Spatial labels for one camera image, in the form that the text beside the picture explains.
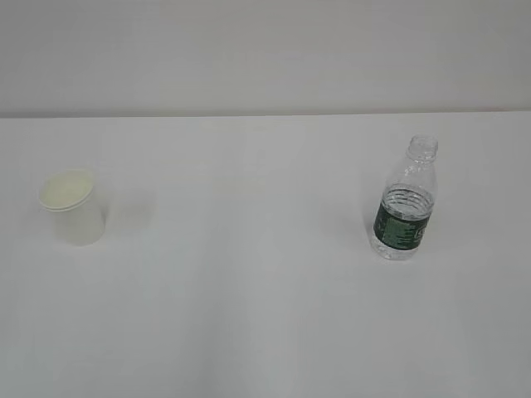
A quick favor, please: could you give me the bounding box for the clear water bottle green label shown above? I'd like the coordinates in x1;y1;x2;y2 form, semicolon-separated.
371;135;438;260

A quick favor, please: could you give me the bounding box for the white paper cup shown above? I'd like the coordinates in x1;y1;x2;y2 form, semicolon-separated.
39;170;105;246

